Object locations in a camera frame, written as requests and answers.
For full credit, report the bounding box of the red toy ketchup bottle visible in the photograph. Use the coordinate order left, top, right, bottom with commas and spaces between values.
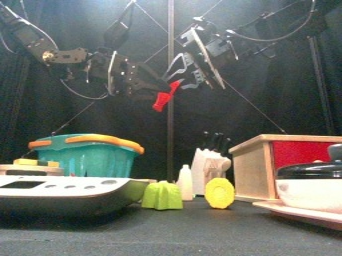
151, 78, 185, 113

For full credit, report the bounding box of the teal basket with orange rim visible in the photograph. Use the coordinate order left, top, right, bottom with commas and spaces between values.
28, 133, 146, 179

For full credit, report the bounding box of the white toy knife block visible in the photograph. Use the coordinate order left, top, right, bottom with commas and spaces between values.
191, 147, 233, 197

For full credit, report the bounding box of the small white toy bottle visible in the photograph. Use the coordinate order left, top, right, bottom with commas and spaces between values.
175, 164, 197, 202

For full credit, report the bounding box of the wooden box with red panel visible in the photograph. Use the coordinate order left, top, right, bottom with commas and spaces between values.
229, 133, 342, 203

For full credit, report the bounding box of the green toy bell pepper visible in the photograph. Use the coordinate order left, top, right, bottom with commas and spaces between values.
140, 180, 185, 211

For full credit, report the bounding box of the yellow toy fruit slice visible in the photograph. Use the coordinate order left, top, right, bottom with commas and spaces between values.
205, 177, 237, 210

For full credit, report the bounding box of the white toy appliance with buttons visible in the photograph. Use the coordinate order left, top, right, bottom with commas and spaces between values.
0, 174, 151, 219

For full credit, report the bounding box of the black pot lid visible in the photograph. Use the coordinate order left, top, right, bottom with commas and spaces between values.
275, 143, 342, 181

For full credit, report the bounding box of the white toy pot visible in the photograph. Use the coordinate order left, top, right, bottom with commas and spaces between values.
274, 177, 342, 214

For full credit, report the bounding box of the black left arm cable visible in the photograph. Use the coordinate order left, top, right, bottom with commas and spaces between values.
58, 49, 118, 101

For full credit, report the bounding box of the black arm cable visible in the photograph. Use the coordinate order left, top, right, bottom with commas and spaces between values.
226, 0, 318, 44
58, 49, 118, 101

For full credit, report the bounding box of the vertical metal frame pole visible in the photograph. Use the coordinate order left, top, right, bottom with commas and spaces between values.
166, 0, 177, 183

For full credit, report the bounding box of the thin diagonal brace wire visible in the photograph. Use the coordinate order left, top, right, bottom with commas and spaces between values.
132, 0, 289, 135
50, 0, 225, 137

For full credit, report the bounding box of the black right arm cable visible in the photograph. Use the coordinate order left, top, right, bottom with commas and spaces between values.
226, 0, 318, 44

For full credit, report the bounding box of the black toy knife handle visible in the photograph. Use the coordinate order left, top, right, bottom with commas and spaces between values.
210, 132, 221, 153
222, 137, 234, 158
201, 130, 211, 151

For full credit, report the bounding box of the dark slanted frame pole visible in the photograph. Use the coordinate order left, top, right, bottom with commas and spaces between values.
307, 34, 337, 136

